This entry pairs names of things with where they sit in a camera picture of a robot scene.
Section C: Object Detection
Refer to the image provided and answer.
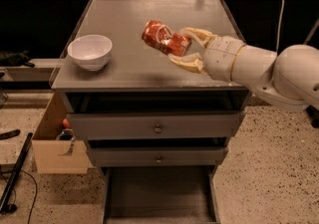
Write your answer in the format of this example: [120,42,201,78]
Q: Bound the grey drawer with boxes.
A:
[101,166,221,224]
[67,112,244,140]
[87,147,228,167]

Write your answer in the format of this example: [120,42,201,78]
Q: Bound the red coke can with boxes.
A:
[142,20,191,57]

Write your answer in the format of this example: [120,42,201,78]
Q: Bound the black pole with base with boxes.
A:
[0,132,33,214]

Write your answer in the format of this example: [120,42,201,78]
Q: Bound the black cloth on shelf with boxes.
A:
[0,50,35,68]

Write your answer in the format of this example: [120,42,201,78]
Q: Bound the black floor cable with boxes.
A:
[0,167,39,224]

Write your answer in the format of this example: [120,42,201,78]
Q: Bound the grey drawer cabinet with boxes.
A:
[49,0,263,224]

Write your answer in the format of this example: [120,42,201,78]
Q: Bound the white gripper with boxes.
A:
[168,27,245,82]

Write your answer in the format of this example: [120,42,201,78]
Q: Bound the white cable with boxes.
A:
[265,0,287,53]

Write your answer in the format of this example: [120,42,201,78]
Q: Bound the grey bottom drawer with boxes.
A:
[101,166,221,224]

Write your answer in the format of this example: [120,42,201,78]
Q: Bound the orange ball in box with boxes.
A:
[62,118,71,128]

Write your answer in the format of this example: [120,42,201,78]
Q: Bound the white ceramic bowl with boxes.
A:
[67,35,113,71]

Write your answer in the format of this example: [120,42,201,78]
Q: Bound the grey top drawer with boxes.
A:
[67,112,244,140]

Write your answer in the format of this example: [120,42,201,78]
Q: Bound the black flat tool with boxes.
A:
[0,129,21,140]

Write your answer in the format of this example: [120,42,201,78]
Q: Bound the grey middle drawer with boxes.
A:
[87,147,228,167]

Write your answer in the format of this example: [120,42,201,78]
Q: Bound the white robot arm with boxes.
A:
[168,28,319,112]

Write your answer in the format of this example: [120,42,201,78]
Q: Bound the cardboard box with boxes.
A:
[32,94,91,174]

